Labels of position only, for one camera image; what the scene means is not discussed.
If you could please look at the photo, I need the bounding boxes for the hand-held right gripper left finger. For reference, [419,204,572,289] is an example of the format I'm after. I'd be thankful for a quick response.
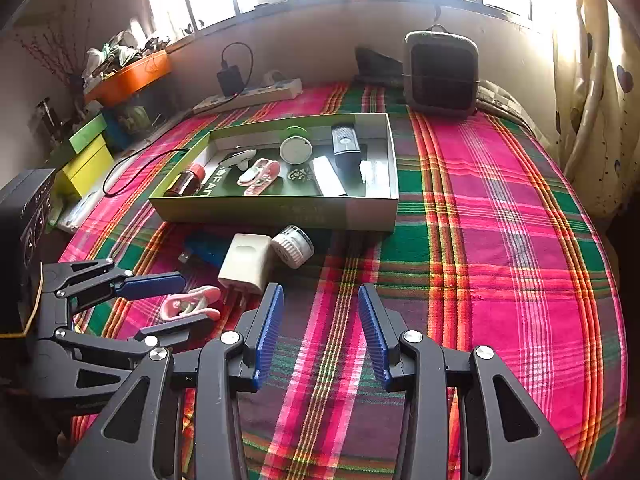
[60,282,286,480]

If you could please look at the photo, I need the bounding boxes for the orange tray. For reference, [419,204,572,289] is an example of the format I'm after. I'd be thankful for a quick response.
[82,50,173,108]

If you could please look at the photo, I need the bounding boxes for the yellow cardboard box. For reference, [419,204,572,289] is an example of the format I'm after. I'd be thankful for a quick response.
[55,135,116,201]

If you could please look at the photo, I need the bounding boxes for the blue translucent case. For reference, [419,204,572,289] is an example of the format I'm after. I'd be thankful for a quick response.
[179,232,236,268]

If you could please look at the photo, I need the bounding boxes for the black usb cable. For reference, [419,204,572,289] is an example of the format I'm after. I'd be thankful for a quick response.
[102,147,188,197]

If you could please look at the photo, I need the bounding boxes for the white power strip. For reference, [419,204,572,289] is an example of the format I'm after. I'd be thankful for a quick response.
[192,77,303,115]

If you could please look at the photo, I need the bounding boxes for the grey patterned cloth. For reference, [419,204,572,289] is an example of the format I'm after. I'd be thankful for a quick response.
[475,80,538,133]

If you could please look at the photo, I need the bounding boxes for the round white green tape measure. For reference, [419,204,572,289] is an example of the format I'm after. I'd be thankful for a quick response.
[279,130,313,165]

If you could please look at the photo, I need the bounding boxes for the black power adapter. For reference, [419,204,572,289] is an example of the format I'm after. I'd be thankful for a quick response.
[216,64,240,97]

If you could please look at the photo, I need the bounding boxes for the green box lid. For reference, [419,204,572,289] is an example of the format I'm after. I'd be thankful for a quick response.
[52,112,108,161]

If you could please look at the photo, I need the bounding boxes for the black oval device white buttons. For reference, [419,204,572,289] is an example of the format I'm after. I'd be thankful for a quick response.
[217,149,258,173]

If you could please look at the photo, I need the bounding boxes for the green cardboard box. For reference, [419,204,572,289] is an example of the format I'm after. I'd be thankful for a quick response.
[148,112,400,232]

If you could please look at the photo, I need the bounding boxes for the white charger plug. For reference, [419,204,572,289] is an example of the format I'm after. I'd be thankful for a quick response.
[217,232,275,297]

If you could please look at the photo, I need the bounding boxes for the cream patterned curtain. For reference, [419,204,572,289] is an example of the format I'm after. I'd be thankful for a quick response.
[550,0,640,221]

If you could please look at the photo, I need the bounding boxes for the white rectangular block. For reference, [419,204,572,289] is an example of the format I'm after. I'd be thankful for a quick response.
[311,156,348,197]

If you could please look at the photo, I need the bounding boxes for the black adapter cable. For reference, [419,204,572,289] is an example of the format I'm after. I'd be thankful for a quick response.
[220,42,255,96]

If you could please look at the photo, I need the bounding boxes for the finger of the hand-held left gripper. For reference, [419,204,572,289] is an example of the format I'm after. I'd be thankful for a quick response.
[40,257,188,313]
[35,316,221,361]

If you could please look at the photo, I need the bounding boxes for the black grey speaker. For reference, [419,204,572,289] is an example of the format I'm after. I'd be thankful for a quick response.
[402,25,482,118]

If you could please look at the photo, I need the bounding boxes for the brown bottle red cap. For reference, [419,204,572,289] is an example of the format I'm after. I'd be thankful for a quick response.
[163,164,207,198]

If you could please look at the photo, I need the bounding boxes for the dried red twig bunch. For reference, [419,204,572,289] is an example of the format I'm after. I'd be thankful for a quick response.
[15,5,86,91]

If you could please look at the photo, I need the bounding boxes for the white round jar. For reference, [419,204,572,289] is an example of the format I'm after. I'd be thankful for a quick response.
[271,226,315,268]

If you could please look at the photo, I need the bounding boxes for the plaid blanket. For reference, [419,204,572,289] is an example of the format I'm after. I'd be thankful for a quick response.
[57,80,628,480]

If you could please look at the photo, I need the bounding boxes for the pink white clip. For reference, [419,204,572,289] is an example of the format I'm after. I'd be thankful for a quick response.
[235,157,282,196]
[161,286,222,322]

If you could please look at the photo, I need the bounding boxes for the crumpled plastic bags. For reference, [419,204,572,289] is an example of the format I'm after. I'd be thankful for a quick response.
[82,27,176,81]

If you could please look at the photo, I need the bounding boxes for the white plastic bag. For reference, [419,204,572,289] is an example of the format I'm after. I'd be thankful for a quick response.
[47,192,101,233]

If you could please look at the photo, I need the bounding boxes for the teal box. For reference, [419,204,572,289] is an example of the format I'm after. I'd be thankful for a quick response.
[102,97,151,153]

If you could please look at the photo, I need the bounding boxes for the black remote control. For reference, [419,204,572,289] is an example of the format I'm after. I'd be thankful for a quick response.
[331,122,363,183]

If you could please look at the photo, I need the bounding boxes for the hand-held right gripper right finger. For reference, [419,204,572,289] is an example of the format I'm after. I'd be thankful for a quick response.
[357,282,583,480]

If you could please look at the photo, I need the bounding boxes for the glass jar metal frame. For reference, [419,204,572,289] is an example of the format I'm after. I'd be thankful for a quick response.
[35,100,61,141]

